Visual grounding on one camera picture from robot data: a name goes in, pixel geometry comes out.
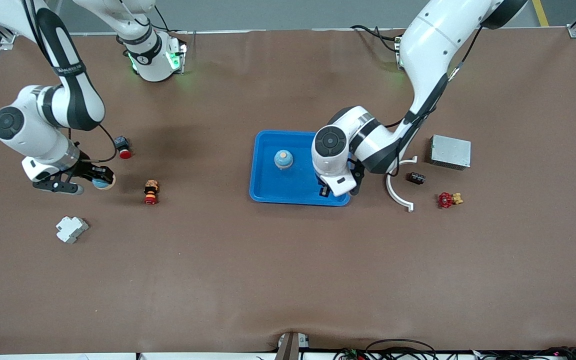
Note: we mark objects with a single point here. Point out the short black printed capacitor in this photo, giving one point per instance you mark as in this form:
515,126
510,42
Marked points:
416,178

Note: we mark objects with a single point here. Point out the red button with yellow collar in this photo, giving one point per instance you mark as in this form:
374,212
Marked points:
151,193

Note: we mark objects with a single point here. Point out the white circuit breaker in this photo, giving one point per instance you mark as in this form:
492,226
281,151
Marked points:
71,230

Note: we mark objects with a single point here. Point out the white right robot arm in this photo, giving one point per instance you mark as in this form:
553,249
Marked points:
33,140

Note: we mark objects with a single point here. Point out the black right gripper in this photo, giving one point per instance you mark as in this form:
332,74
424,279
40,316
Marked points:
87,170

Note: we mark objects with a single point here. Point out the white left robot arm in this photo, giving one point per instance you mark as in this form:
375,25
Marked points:
433,40

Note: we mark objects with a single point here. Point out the blue plastic tray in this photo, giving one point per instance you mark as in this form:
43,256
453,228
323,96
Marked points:
268,190

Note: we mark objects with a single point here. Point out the table edge bracket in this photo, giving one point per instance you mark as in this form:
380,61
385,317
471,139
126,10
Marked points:
290,347

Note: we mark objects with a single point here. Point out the blue call bell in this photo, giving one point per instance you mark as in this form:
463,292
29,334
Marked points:
103,184
283,160

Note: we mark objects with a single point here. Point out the red push button black body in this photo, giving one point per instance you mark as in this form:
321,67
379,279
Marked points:
124,149

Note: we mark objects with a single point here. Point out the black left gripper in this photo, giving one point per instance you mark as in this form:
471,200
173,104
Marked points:
324,190

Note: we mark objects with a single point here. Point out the silver metal box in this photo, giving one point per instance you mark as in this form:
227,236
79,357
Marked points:
450,151

